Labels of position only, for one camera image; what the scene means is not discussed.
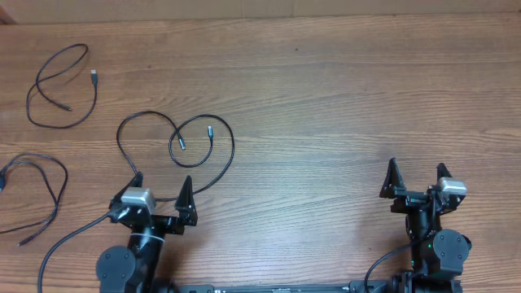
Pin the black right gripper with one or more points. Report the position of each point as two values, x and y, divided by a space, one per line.
392 187

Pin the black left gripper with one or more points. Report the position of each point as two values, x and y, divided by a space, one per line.
183 203

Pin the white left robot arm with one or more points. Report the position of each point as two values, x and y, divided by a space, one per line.
132 269

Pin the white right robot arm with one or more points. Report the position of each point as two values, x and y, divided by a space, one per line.
437 254

